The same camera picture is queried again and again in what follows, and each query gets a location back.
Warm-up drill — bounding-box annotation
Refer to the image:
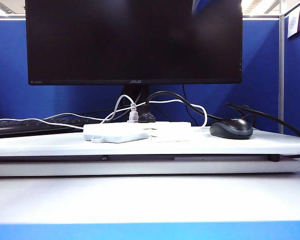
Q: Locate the white power strip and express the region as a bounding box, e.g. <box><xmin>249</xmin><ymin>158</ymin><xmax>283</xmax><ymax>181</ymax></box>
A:
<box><xmin>83</xmin><ymin>121</ymin><xmax>173</xmax><ymax>145</ymax></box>

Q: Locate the black power plug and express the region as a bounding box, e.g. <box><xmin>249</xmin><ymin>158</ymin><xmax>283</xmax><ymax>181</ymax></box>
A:
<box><xmin>137</xmin><ymin>103</ymin><xmax>156</xmax><ymax>123</ymax></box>

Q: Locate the grey plug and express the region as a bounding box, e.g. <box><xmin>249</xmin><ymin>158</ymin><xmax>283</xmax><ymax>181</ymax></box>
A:
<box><xmin>128</xmin><ymin>102</ymin><xmax>139</xmax><ymax>123</ymax></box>

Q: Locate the black monitor stand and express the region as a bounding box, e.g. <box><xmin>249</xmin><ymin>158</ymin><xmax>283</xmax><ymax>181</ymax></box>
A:
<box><xmin>123</xmin><ymin>84</ymin><xmax>150</xmax><ymax>117</ymax></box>

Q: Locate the white foam board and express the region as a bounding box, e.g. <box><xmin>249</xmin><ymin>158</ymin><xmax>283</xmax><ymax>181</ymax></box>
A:
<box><xmin>0</xmin><ymin>159</ymin><xmax>300</xmax><ymax>178</ymax></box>

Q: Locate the white platform board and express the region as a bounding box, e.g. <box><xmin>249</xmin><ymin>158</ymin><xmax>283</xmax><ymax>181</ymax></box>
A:
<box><xmin>0</xmin><ymin>126</ymin><xmax>300</xmax><ymax>158</ymax></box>

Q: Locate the black computer monitor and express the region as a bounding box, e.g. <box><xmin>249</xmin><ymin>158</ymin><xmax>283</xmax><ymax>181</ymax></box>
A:
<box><xmin>24</xmin><ymin>0</ymin><xmax>243</xmax><ymax>87</ymax></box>

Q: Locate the black grey computer mouse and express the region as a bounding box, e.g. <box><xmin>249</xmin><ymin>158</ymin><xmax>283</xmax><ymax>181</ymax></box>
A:
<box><xmin>209</xmin><ymin>117</ymin><xmax>254</xmax><ymax>140</ymax></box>

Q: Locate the black keyboard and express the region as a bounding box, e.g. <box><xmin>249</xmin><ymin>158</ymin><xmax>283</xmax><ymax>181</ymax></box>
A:
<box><xmin>0</xmin><ymin>114</ymin><xmax>86</xmax><ymax>140</ymax></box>

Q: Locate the thick black power cable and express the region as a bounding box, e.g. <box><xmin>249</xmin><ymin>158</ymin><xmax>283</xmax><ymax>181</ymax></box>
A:
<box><xmin>145</xmin><ymin>90</ymin><xmax>251</xmax><ymax>121</ymax></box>

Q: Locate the thin black monitor cable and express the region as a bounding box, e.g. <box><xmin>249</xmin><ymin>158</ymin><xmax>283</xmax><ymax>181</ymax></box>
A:
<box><xmin>181</xmin><ymin>84</ymin><xmax>199</xmax><ymax>127</ymax></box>

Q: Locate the white grey-plug cable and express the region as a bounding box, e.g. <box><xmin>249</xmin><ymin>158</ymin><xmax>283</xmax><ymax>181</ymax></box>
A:
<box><xmin>43</xmin><ymin>94</ymin><xmax>137</xmax><ymax>125</ymax></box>

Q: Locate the white power strip cable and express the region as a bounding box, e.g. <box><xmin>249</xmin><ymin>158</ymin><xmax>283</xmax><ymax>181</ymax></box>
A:
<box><xmin>0</xmin><ymin>118</ymin><xmax>85</xmax><ymax>130</ymax></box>

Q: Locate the grey metal partition post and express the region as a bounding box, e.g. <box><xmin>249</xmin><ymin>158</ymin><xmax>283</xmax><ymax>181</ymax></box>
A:
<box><xmin>277</xmin><ymin>14</ymin><xmax>285</xmax><ymax>134</ymax></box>

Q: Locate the purple white wall sign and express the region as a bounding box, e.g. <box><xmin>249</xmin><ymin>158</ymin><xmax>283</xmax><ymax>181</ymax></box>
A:
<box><xmin>286</xmin><ymin>3</ymin><xmax>300</xmax><ymax>40</ymax></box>

